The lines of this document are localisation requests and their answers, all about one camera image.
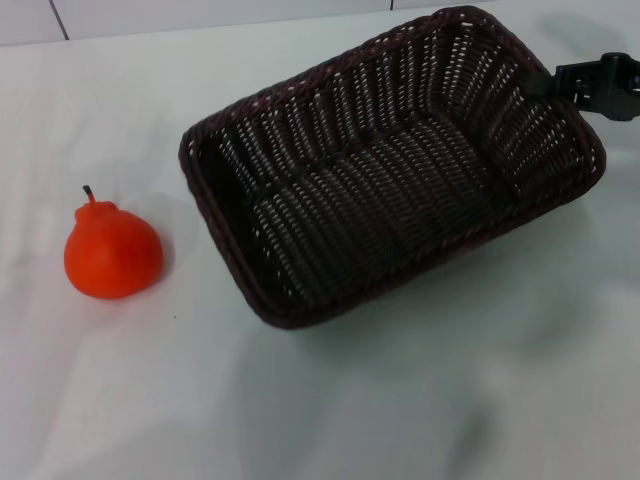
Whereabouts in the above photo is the orange pear-shaped toy fruit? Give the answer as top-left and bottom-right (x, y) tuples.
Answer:
(63, 184), (165, 301)

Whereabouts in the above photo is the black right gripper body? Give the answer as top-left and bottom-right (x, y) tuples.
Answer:
(598, 51), (640, 123)

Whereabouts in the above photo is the dark brown woven basket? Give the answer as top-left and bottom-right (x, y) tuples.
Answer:
(177, 5), (608, 332)

